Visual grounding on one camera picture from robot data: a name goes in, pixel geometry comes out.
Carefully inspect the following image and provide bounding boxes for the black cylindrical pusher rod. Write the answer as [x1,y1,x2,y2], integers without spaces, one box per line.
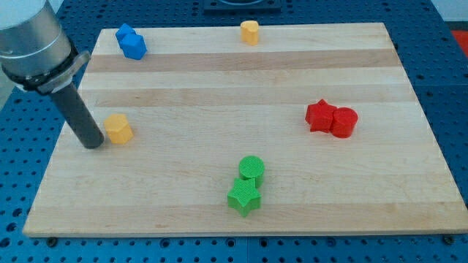
[50,83,104,149]

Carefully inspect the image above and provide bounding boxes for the yellow hexagon block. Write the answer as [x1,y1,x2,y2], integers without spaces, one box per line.
[104,114,134,145]

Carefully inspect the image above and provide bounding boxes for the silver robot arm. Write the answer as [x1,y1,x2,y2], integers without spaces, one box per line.
[1,0,104,149]

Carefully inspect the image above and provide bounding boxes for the green star block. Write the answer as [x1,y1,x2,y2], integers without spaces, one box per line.
[227,178,262,217]

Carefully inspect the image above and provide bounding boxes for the red star block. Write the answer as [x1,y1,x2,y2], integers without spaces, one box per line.
[305,99,337,133]

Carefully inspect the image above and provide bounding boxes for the blue cube block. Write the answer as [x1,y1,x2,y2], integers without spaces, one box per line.
[119,34,147,60]

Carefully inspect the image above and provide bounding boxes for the blue rear block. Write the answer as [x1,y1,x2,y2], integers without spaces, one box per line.
[115,23,136,43]

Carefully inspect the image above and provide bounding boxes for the yellow heart block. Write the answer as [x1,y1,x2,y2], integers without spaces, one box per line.
[240,20,259,45]

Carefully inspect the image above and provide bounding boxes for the green cylinder block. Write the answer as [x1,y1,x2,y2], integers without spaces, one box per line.
[238,156,265,188]

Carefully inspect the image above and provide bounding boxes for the wooden board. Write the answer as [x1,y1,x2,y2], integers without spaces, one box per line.
[23,23,467,237]

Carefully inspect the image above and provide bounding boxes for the red cylinder block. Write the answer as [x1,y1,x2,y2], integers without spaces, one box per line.
[330,107,358,138]

